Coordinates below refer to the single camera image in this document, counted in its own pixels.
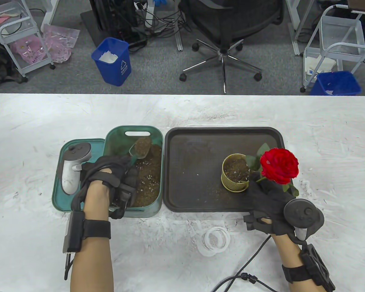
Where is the green plastic storage bin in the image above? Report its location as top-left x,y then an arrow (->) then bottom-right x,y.
103,126 -> 165,218

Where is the clear round plastic piece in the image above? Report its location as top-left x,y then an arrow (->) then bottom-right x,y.
224,213 -> 241,230

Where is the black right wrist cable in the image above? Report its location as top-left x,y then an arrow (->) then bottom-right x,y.
211,234 -> 288,292

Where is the white power strip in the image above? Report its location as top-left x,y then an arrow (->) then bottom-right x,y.
134,0 -> 155,28

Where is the aluminium rail piece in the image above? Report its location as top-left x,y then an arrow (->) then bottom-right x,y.
174,29 -> 185,51

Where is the red artificial rose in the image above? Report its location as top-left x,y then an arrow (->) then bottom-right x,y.
246,143 -> 300,197

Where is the teal plastic bin lid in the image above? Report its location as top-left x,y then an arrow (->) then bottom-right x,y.
52,138 -> 107,212

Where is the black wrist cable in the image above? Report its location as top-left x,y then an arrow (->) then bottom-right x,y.
211,234 -> 288,292
64,252 -> 76,281

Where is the tangle of black cables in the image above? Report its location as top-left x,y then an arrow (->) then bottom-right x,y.
109,0 -> 192,52

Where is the white rolling cart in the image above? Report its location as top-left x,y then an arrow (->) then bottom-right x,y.
300,5 -> 365,93
0,0 -> 56,83

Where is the green garden trowel scoop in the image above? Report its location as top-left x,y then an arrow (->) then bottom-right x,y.
128,137 -> 152,165

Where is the brown potting mix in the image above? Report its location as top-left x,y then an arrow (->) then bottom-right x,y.
134,137 -> 152,157
224,158 -> 250,183
129,144 -> 162,208

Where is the yellow ribbed flower pot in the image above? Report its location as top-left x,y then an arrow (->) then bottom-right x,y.
221,154 -> 252,192

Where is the white box in cart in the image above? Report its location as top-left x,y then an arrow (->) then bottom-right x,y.
304,55 -> 337,76

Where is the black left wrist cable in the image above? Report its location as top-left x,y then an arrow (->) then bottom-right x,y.
64,252 -> 76,281

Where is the dark grey right controller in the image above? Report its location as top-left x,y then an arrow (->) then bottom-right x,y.
283,198 -> 325,243

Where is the blue bin with white symbol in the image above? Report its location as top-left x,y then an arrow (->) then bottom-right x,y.
91,37 -> 132,87

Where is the black right wrist strap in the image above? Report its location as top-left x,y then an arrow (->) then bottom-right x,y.
281,264 -> 306,283

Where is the person's left hand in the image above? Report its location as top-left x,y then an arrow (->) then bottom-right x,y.
71,155 -> 139,220

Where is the black office chair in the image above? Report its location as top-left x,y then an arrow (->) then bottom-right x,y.
179,0 -> 285,94

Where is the person's right hand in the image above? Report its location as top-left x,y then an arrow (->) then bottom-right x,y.
243,180 -> 296,236

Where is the grey and white left controller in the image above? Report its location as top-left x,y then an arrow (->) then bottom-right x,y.
61,143 -> 92,195

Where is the person's left forearm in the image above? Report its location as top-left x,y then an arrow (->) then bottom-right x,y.
70,179 -> 114,292

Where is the person's right forearm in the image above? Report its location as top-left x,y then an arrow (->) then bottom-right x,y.
272,234 -> 309,292

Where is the black lattice wrist mount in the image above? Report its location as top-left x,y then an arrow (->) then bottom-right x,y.
300,243 -> 336,292

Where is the black labelled wrist box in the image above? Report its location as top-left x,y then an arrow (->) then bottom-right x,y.
63,211 -> 85,253

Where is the black floor mat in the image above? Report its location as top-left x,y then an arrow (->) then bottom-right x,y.
80,11 -> 110,47

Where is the black wrist strap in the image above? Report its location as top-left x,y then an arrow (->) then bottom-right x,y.
281,264 -> 306,283
82,220 -> 111,239

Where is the black left wrist strap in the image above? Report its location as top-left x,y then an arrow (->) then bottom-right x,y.
82,220 -> 111,239

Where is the dark brown plastic tray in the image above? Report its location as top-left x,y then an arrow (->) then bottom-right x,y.
163,127 -> 286,213

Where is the white desk leg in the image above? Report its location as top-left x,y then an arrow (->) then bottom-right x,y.
286,0 -> 312,56
41,0 -> 67,32

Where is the pink plastic bag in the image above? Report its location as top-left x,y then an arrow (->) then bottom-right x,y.
11,34 -> 47,64
42,24 -> 80,64

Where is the black computer tower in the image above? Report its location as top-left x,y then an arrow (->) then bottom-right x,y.
90,0 -> 139,40

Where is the plain blue waste bin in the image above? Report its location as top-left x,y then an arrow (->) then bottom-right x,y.
310,71 -> 362,96

